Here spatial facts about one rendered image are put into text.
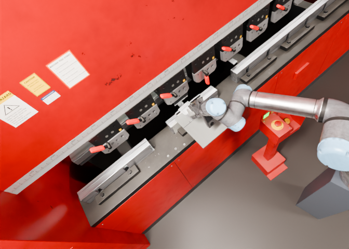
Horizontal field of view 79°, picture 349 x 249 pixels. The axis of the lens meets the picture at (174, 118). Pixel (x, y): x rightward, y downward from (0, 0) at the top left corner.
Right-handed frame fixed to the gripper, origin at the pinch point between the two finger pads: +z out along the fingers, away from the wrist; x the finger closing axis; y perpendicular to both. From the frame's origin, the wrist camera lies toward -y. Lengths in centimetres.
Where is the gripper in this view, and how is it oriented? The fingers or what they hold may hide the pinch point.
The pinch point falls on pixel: (195, 112)
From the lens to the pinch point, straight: 122.5
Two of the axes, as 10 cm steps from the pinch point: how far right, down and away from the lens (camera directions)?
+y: -6.1, -7.9, -1.2
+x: -7.7, 6.2, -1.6
